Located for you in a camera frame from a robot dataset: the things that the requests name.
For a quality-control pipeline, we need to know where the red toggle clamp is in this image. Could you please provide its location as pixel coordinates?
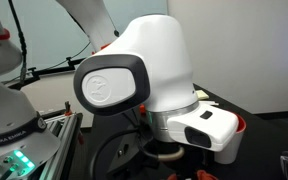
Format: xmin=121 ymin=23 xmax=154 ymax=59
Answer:
xmin=63 ymin=100 xmax=74 ymax=117

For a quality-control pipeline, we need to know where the pale yellow sticky pad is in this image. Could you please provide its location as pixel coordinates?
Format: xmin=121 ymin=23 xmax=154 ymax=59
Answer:
xmin=194 ymin=89 xmax=210 ymax=101

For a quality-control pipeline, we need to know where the black idle robot cable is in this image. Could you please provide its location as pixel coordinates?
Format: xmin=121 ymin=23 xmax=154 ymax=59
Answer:
xmin=7 ymin=0 xmax=28 ymax=84

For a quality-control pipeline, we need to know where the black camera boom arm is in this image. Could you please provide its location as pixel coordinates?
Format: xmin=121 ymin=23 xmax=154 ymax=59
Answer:
xmin=3 ymin=56 xmax=87 ymax=91

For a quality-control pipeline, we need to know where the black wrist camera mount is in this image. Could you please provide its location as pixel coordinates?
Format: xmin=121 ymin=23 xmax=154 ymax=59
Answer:
xmin=106 ymin=133 xmax=152 ymax=176

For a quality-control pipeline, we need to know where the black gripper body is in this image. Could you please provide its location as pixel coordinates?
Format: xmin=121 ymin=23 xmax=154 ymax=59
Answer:
xmin=178 ymin=146 xmax=215 ymax=172

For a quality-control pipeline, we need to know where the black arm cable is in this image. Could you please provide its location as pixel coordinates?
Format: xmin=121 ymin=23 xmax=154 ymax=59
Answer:
xmin=88 ymin=128 xmax=152 ymax=180

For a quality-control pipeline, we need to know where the aluminium frame rail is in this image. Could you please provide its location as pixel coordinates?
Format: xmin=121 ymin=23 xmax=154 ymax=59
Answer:
xmin=38 ymin=111 xmax=84 ymax=180

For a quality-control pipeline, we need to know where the white mug red inside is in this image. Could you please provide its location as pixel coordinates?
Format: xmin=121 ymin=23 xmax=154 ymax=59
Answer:
xmin=213 ymin=113 xmax=247 ymax=165

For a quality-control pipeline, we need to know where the glass whiteboard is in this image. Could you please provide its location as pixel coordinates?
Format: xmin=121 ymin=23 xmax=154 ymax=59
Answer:
xmin=0 ymin=0 xmax=169 ymax=81

